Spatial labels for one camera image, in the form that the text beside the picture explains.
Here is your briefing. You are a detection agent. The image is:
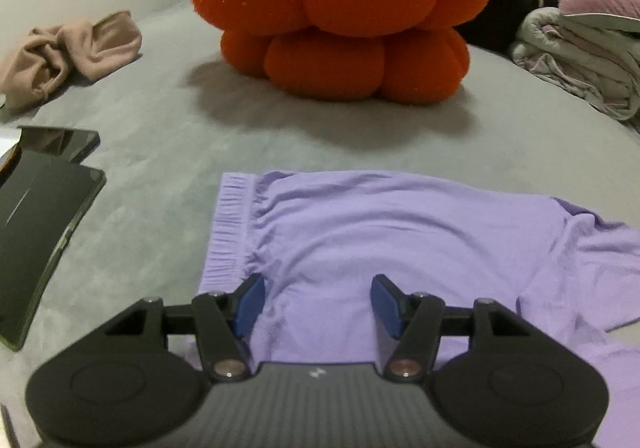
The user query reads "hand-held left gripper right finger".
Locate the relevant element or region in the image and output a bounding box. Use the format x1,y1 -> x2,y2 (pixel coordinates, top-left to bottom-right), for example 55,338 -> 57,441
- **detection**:
370,273 -> 538,384

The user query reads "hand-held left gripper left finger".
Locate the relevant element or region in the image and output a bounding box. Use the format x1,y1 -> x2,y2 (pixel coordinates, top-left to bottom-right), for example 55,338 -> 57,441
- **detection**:
105,273 -> 267,384

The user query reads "lavender knit garment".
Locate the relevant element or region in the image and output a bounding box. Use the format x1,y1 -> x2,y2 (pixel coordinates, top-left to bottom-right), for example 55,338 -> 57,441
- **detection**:
185,169 -> 640,448

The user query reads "grey bed sheet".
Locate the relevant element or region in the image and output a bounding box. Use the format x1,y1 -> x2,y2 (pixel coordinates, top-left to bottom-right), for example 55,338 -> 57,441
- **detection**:
0,0 -> 640,448

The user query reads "black tablet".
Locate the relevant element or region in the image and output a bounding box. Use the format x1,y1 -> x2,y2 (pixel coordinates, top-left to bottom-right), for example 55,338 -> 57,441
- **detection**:
0,148 -> 107,353

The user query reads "dark smartphone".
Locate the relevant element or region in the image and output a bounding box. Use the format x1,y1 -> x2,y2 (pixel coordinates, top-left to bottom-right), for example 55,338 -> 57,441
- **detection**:
10,125 -> 101,164

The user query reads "crumpled beige cloth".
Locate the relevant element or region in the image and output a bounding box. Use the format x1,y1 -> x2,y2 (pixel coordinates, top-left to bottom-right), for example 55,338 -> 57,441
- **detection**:
0,11 -> 143,112

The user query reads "folded grey pink quilt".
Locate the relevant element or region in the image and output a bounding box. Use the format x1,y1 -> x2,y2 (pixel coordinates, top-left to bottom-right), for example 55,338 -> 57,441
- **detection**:
509,7 -> 640,121

